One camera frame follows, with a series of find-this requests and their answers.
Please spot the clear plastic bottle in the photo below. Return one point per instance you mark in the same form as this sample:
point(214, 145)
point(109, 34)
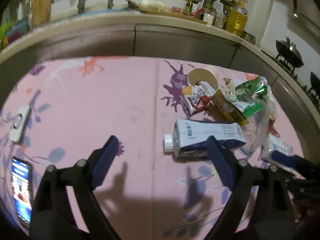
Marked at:
point(255, 132)

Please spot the black wok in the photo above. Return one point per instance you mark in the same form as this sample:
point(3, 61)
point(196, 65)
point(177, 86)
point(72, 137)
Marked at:
point(289, 52)

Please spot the pink floral table mat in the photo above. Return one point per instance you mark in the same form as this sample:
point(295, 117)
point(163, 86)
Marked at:
point(77, 104)

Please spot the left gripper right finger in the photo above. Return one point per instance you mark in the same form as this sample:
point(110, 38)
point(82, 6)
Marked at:
point(272, 216)

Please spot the yellow brown snack packet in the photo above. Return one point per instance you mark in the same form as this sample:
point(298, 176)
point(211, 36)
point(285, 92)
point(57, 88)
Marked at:
point(220, 106)

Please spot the white plastic jug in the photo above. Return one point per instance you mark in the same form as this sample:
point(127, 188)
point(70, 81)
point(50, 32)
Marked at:
point(218, 6)

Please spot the blue white milk carton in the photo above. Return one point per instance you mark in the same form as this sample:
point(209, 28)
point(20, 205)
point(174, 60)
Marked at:
point(188, 139)

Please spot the black smartphone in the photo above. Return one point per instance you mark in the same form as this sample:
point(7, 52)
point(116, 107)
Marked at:
point(21, 173)

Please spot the wooden cutting board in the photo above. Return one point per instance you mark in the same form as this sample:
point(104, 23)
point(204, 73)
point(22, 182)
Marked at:
point(40, 12)

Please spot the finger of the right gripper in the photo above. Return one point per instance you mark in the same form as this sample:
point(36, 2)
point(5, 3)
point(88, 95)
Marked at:
point(283, 159)

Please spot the red white snack wrapper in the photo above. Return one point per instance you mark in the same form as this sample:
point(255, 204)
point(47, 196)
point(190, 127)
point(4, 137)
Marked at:
point(197, 97)

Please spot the brown tape roll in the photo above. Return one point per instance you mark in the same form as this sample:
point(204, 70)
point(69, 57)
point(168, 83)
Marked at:
point(202, 74)

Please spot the white tissue pack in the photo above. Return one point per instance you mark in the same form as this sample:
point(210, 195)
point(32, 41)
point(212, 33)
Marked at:
point(273, 143)

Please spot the green crushed can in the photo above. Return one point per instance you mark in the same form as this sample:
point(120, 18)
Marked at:
point(250, 95)

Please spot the dark sauce bottle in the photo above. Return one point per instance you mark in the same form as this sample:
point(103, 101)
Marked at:
point(189, 6)

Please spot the yellow cooking oil jug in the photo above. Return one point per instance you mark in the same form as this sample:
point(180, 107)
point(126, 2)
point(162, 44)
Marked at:
point(237, 20)

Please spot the white small device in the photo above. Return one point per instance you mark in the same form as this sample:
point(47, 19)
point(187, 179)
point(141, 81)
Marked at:
point(18, 124)

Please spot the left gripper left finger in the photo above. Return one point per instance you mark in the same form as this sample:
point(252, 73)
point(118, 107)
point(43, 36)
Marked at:
point(52, 217)

